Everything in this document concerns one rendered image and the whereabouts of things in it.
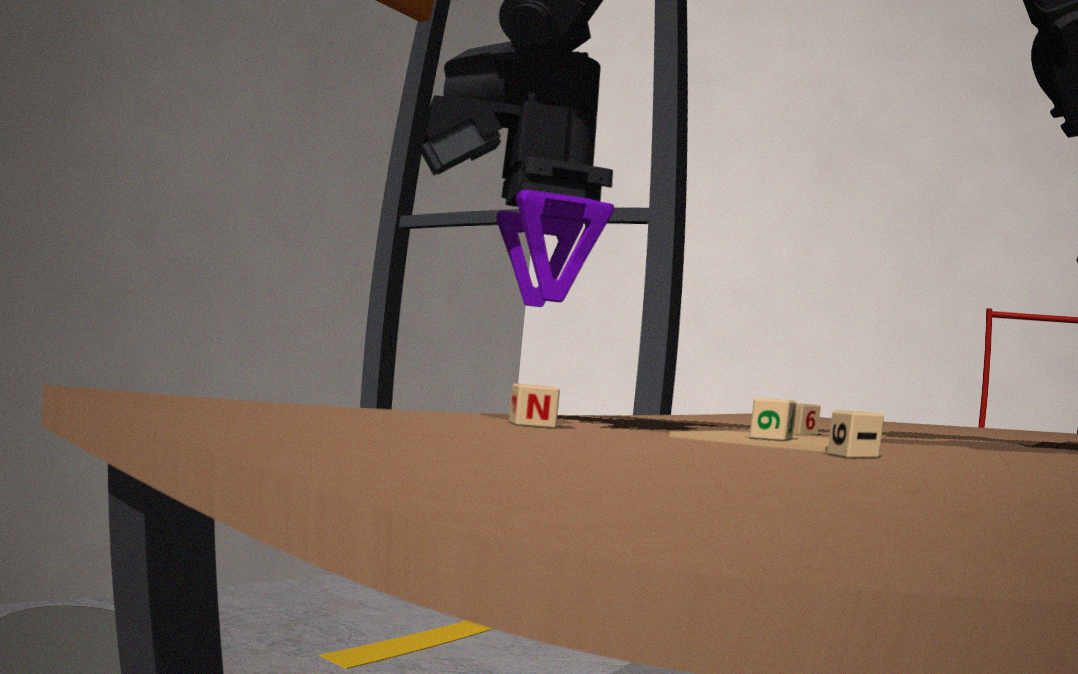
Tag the tan flat mat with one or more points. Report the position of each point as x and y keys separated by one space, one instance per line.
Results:
x=799 y=441

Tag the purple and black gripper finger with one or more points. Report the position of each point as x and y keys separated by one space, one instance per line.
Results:
x=594 y=214
x=566 y=231

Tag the beige letter block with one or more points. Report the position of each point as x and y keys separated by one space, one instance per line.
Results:
x=534 y=406
x=807 y=419
x=772 y=419
x=855 y=435

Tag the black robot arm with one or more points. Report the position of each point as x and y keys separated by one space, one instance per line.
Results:
x=459 y=128

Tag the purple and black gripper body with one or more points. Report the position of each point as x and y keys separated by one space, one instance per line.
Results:
x=580 y=150

